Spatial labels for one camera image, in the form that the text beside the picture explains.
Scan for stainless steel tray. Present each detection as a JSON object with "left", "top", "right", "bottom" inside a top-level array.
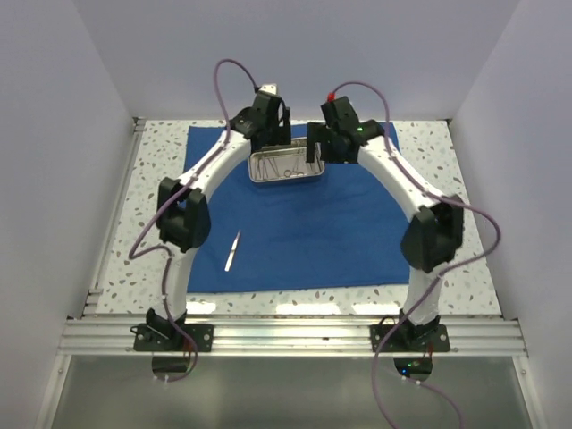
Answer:
[{"left": 247, "top": 137, "right": 325, "bottom": 185}]

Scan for blue surgical cloth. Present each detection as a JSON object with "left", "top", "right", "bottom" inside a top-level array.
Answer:
[{"left": 183, "top": 122, "right": 411, "bottom": 295}]

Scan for wide steel tweezers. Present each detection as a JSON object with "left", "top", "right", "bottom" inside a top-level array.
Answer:
[{"left": 224, "top": 231, "right": 241, "bottom": 272}]

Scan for steel hemostat clamp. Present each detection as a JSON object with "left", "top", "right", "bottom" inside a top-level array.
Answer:
[{"left": 284, "top": 155, "right": 305, "bottom": 178}]

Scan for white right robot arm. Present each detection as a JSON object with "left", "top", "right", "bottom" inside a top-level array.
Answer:
[{"left": 307, "top": 94, "right": 464, "bottom": 351}]

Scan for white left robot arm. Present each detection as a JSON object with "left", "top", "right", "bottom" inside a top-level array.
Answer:
[{"left": 146, "top": 84, "right": 290, "bottom": 351}]

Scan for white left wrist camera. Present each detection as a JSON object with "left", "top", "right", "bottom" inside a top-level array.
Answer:
[{"left": 260, "top": 83, "right": 279, "bottom": 97}]

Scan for aluminium left side rail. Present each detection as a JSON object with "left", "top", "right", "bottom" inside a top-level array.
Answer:
[{"left": 80, "top": 117, "right": 147, "bottom": 317}]

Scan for aluminium rail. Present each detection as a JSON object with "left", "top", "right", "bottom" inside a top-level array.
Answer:
[
  {"left": 80, "top": 117, "right": 147, "bottom": 317},
  {"left": 57, "top": 316, "right": 527, "bottom": 358}
]

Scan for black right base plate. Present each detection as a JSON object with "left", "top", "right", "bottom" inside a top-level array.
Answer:
[{"left": 369, "top": 316, "right": 451, "bottom": 353}]

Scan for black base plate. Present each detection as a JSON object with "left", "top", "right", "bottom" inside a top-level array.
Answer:
[
  {"left": 130, "top": 319, "right": 215, "bottom": 352},
  {"left": 369, "top": 316, "right": 451, "bottom": 353}
]

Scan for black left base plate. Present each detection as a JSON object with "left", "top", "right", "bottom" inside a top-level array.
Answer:
[{"left": 130, "top": 319, "right": 215, "bottom": 352}]

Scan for aluminium front rail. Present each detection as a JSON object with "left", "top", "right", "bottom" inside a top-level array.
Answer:
[{"left": 57, "top": 316, "right": 527, "bottom": 358}]

